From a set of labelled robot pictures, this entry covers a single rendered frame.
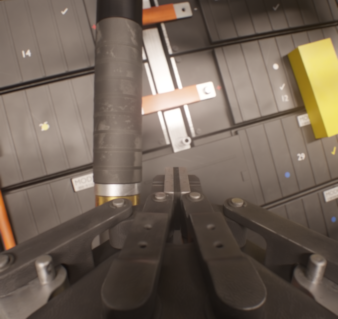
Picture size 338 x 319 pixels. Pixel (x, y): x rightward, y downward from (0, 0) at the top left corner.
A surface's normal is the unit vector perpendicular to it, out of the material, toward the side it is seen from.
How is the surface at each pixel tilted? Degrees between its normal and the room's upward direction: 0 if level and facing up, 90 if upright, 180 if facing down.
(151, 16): 0
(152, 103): 0
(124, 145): 19
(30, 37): 0
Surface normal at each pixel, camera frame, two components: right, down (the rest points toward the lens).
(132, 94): 0.69, -0.04
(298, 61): -0.93, 0.32
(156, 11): 0.16, -0.04
